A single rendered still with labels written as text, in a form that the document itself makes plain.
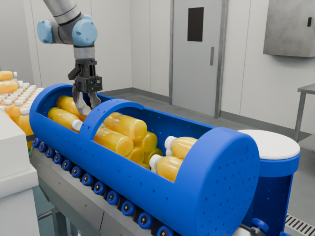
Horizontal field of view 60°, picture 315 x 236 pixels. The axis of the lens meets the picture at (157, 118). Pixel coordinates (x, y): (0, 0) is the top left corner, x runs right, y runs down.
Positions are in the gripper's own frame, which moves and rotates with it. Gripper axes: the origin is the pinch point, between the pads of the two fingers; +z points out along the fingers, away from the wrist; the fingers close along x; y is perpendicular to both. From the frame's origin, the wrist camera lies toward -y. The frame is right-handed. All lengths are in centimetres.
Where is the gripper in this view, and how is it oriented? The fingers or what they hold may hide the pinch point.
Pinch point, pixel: (86, 110)
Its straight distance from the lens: 111.7
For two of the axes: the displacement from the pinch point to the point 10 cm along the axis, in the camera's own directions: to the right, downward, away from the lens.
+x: 7.2, -2.1, 6.6
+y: 7.0, 2.1, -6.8
